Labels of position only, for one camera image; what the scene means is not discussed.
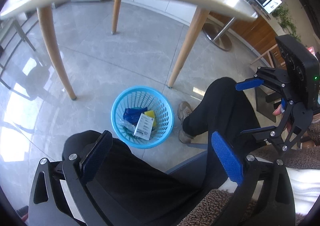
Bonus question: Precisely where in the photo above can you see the yellow sponge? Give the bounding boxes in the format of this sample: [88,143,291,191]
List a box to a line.
[144,110,156,128]

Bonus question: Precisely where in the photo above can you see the clear plastic bag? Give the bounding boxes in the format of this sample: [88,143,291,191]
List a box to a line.
[120,119,136,134]

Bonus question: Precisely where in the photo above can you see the blue plastic trash basket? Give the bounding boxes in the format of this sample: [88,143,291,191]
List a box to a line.
[111,86,174,149]

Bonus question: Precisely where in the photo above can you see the metal pedestal stand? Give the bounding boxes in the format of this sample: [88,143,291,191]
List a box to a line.
[202,17,235,51]

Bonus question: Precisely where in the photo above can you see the dark blue chair seat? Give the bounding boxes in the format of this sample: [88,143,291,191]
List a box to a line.
[165,151,207,187]

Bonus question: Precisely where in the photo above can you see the person's right leg black trousers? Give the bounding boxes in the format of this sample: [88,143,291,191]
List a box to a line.
[178,77,266,192]

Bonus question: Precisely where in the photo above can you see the white cardboard box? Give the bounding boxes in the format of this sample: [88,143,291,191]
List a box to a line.
[134,114,153,141]

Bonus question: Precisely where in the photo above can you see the person's left leg black trousers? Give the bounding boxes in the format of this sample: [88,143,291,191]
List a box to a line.
[62,129,216,226]

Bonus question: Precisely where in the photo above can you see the right beige shoe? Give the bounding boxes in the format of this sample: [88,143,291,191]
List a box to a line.
[177,101,194,144]

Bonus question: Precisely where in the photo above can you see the green potted plant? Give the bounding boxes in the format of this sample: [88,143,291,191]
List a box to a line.
[271,4,301,42]

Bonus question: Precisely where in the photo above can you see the blue plastic package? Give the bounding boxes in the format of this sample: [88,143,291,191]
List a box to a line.
[123,107,148,125]

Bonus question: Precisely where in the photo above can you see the person's right hand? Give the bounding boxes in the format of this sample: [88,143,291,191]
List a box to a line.
[272,104,292,132]

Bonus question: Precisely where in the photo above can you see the person's leg black trousers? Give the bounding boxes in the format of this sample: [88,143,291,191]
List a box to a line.
[178,77,266,192]
[62,129,216,226]

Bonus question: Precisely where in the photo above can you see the black camera box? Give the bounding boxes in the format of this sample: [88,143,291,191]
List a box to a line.
[275,35,319,111]

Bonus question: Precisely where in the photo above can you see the wooden table leg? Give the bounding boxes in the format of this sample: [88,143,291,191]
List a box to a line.
[167,6,210,88]
[111,0,121,35]
[37,6,76,100]

